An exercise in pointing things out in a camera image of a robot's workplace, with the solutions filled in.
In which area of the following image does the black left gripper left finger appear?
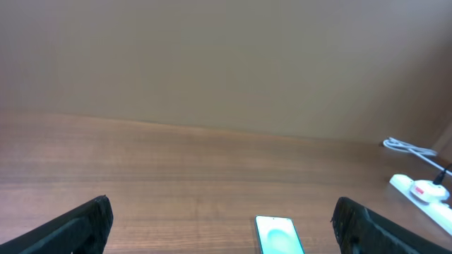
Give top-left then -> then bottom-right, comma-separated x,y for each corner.
1,195 -> 114,254

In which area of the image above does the black USB charging cable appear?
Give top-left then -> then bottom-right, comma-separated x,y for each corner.
432,162 -> 452,186

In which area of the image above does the white power strip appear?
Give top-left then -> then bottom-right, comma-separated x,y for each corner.
389,174 -> 451,235

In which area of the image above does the white power strip cord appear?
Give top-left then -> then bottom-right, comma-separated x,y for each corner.
382,136 -> 452,174

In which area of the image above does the white charger plug adapter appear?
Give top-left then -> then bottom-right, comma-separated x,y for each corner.
410,180 -> 450,203

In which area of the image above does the Galaxy S25 smartphone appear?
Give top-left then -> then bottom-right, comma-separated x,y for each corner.
255,215 -> 305,254

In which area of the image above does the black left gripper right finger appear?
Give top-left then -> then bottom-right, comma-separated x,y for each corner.
331,197 -> 451,254

